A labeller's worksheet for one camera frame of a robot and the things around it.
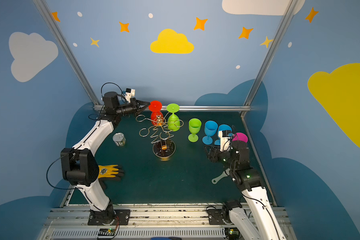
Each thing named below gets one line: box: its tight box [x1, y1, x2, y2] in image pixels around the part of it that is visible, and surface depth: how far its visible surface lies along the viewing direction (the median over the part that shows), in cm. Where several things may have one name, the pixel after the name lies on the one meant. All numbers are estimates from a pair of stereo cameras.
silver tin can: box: [112, 132, 127, 147], surface depth 101 cm
